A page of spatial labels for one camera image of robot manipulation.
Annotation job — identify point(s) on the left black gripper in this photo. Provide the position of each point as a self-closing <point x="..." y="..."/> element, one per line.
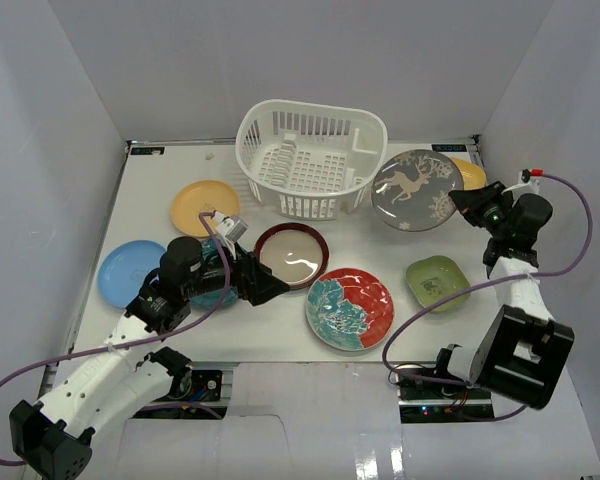
<point x="243" y="278"/>

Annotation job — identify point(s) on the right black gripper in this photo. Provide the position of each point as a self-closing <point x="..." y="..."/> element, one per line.
<point x="472" y="201"/>

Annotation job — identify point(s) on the dark red rimmed plate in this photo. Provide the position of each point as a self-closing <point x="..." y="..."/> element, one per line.
<point x="296" y="253"/>

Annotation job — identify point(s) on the grey deer pattern plate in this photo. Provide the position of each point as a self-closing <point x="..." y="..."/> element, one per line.
<point x="410" y="192"/>

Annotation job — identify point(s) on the red teal floral plate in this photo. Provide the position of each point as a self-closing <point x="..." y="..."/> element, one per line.
<point x="350" y="310"/>

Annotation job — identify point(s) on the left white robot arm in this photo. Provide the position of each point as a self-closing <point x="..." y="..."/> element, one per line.
<point x="55" y="435"/>

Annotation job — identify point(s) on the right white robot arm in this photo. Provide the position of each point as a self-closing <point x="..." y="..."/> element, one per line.
<point x="524" y="350"/>

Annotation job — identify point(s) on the yellow square dish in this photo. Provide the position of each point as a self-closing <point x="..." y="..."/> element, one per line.
<point x="473" y="176"/>

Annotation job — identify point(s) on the teal scalloped plate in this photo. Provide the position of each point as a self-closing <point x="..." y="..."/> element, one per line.
<point x="208" y="300"/>

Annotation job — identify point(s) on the green square dish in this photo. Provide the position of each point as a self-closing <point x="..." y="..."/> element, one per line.
<point x="435" y="278"/>

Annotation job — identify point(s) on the round yellow plate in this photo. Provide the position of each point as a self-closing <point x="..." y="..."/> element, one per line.
<point x="199" y="197"/>

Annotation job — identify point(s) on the white plastic dish basket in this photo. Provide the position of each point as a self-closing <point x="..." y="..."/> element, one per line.
<point x="310" y="161"/>

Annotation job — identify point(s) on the round light blue plate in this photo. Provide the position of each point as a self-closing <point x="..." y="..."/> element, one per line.
<point x="123" y="271"/>

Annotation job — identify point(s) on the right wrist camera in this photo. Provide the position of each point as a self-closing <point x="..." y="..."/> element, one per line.
<point x="530" y="177"/>

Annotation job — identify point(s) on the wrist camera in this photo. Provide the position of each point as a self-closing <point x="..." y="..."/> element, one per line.
<point x="229" y="228"/>
<point x="530" y="177"/>

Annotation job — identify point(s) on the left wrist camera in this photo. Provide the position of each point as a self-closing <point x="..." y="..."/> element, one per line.
<point x="229" y="228"/>

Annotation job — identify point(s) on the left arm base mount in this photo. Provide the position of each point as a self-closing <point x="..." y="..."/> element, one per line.
<point x="205" y="387"/>

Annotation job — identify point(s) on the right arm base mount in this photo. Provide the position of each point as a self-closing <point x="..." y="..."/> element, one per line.
<point x="422" y="402"/>

